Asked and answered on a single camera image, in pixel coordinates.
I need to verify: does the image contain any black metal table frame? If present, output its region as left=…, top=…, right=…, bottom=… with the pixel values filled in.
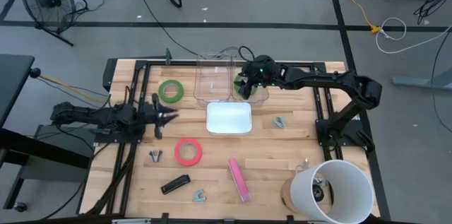
left=105, top=59, right=345, bottom=218

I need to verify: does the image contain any yellow extension cord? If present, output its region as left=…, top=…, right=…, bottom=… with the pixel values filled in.
left=343, top=0, right=383, bottom=35

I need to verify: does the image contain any grey base plate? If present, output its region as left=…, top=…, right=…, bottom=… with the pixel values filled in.
left=20, top=124, right=97, bottom=183

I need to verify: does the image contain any red tape roll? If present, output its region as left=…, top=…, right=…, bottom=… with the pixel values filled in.
left=174, top=138, right=203, bottom=167

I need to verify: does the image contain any black cable bundle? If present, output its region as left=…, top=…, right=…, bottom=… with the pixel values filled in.
left=413, top=0, right=452, bottom=25

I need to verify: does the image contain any pink and white stapler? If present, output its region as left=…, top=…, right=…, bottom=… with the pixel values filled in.
left=227, top=157, right=252, bottom=203

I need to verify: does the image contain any black corner panel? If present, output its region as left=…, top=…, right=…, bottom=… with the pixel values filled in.
left=102, top=57, right=119, bottom=93

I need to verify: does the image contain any black stapler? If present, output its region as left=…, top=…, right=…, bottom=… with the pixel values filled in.
left=160, top=174, right=192, bottom=196

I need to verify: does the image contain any black desk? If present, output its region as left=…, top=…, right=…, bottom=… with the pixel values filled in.
left=0, top=54, right=36, bottom=129

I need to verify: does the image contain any grey desk leg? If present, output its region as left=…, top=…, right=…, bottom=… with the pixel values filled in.
left=391, top=68, right=452, bottom=93

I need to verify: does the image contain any yellow rod with black knob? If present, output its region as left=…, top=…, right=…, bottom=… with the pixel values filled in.
left=29, top=67, right=109, bottom=104

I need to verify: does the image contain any white plastic tray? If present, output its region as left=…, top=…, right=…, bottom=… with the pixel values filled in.
left=206, top=101, right=253, bottom=136

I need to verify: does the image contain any purple staple remover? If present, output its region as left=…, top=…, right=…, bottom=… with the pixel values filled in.
left=148, top=149, right=164, bottom=163

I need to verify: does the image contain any white floor cable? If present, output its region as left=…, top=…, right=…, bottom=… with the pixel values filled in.
left=374, top=17, right=452, bottom=55

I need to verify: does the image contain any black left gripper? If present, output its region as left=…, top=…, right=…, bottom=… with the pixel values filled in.
left=136, top=93, right=179, bottom=141

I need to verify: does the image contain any long black floor cable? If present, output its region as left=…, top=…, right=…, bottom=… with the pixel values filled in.
left=132, top=0, right=198, bottom=57

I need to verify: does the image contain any clear plastic bin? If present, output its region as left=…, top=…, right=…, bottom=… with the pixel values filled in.
left=192, top=52, right=234, bottom=107
left=231, top=52, right=271, bottom=104

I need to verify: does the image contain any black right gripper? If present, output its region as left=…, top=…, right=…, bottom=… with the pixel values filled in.
left=239, top=54, right=283, bottom=99

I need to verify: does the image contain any black floor fan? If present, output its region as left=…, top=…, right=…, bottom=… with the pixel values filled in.
left=19, top=0, right=89, bottom=47

